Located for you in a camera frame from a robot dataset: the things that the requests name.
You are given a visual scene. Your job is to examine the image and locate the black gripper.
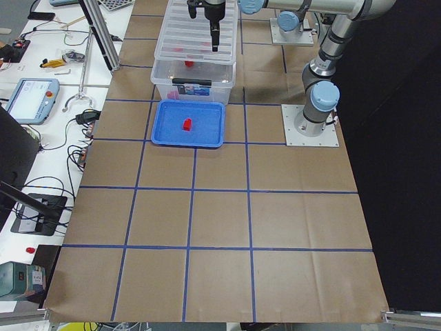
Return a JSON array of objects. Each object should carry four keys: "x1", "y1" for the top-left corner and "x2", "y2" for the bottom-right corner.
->
[{"x1": 187, "y1": 0, "x2": 226, "y2": 52}]

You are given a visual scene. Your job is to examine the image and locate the clear ribbed box lid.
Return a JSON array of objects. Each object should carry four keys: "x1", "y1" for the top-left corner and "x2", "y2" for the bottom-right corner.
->
[{"x1": 154, "y1": 1, "x2": 238, "y2": 65}]

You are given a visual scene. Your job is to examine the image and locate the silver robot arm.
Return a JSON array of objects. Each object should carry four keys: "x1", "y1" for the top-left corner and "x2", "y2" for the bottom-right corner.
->
[
  {"x1": 276, "y1": 10, "x2": 310, "y2": 33},
  {"x1": 237, "y1": 1, "x2": 395, "y2": 137}
]

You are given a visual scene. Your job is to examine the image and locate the clear plastic storage box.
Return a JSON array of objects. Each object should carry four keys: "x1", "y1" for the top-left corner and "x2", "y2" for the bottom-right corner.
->
[{"x1": 151, "y1": 60, "x2": 236, "y2": 105}]

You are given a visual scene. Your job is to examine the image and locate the blue plastic tray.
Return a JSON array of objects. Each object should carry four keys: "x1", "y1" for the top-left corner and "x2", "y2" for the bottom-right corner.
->
[{"x1": 151, "y1": 99, "x2": 225, "y2": 149}]

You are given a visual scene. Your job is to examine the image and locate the checkered calibration board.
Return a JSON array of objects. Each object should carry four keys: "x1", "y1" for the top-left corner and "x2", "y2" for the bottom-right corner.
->
[{"x1": 99, "y1": 0, "x2": 135, "y2": 11}]

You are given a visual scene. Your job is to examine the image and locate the wooden chopsticks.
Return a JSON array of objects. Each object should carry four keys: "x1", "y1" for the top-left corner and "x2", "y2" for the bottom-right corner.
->
[{"x1": 61, "y1": 16, "x2": 85, "y2": 29}]

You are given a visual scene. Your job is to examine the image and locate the silver reacher grabber tool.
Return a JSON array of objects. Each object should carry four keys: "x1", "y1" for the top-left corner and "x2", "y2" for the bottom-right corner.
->
[{"x1": 62, "y1": 28, "x2": 93, "y2": 112}]

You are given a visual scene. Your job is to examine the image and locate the black power adapter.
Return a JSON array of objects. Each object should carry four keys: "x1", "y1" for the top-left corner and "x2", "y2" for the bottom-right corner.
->
[{"x1": 75, "y1": 109, "x2": 101, "y2": 125}]

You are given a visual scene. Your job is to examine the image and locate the left teach pendant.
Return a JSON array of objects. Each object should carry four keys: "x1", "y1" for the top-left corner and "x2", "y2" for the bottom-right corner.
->
[{"x1": 6, "y1": 78, "x2": 60, "y2": 125}]

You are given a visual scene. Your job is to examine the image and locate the black monitor stand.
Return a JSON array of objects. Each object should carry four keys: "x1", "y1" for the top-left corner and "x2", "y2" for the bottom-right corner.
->
[{"x1": 1, "y1": 109, "x2": 67, "y2": 236}]

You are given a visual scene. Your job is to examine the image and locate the black box latch handle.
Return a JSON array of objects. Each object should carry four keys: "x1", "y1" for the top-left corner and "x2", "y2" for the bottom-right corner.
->
[{"x1": 172, "y1": 77, "x2": 212, "y2": 87}]

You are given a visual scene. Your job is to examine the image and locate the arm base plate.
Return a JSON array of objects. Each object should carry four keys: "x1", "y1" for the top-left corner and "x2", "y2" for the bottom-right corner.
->
[
  {"x1": 269, "y1": 18, "x2": 314, "y2": 47},
  {"x1": 281, "y1": 104, "x2": 340, "y2": 148}
]

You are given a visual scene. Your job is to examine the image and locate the aluminium frame post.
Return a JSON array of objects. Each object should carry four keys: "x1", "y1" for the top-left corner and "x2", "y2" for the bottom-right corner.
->
[{"x1": 79, "y1": 0, "x2": 121, "y2": 72}]

